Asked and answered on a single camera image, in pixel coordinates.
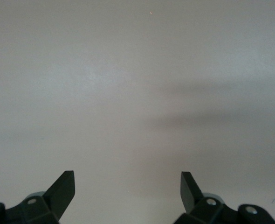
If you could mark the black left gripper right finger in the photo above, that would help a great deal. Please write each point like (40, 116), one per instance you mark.
(191, 198)

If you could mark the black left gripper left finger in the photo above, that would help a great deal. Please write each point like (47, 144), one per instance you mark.
(58, 196)

